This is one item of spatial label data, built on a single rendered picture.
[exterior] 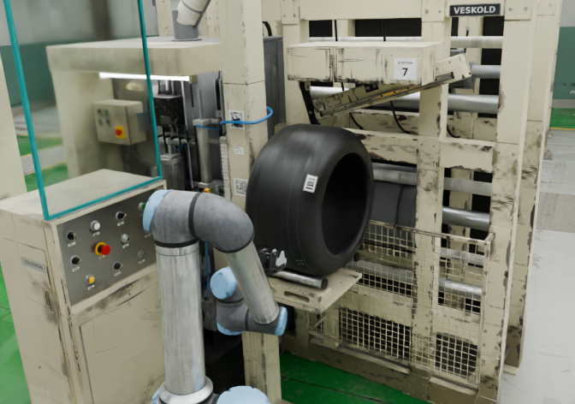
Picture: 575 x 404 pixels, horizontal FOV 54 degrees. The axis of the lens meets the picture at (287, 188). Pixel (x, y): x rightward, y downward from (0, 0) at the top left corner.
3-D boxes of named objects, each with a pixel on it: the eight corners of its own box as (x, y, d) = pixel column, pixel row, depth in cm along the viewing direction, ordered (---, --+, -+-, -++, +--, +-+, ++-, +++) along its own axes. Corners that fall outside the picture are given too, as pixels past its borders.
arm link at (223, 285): (208, 298, 184) (207, 269, 182) (232, 286, 194) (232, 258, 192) (230, 305, 179) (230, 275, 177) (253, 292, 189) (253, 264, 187)
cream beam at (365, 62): (286, 80, 241) (284, 45, 237) (316, 74, 261) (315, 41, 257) (422, 87, 209) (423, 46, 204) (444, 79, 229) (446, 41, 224)
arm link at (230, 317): (245, 339, 182) (245, 303, 180) (211, 335, 185) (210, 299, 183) (254, 327, 191) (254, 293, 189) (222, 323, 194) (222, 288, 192)
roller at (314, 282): (253, 258, 238) (258, 262, 242) (249, 267, 237) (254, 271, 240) (325, 276, 220) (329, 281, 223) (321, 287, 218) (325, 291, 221)
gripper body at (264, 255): (280, 250, 201) (260, 258, 191) (279, 273, 203) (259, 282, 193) (263, 246, 205) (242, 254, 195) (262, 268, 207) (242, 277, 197)
